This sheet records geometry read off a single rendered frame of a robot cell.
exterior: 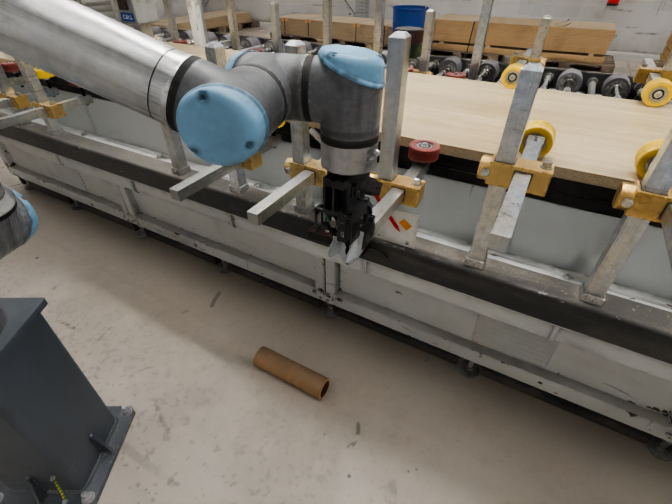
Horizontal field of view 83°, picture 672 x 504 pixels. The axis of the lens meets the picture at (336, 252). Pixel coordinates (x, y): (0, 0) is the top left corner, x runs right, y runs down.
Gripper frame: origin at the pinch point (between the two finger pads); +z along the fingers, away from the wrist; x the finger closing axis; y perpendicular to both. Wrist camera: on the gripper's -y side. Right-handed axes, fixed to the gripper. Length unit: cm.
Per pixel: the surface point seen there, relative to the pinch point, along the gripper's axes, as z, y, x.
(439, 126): -9, -59, -2
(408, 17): 12, -559, -199
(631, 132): -10, -81, 47
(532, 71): -31.9, -25.0, 20.8
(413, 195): -3.2, -24.7, 3.6
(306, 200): 7.7, -25.8, -27.4
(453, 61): -6, -174, -29
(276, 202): -1.6, -7.7, -23.6
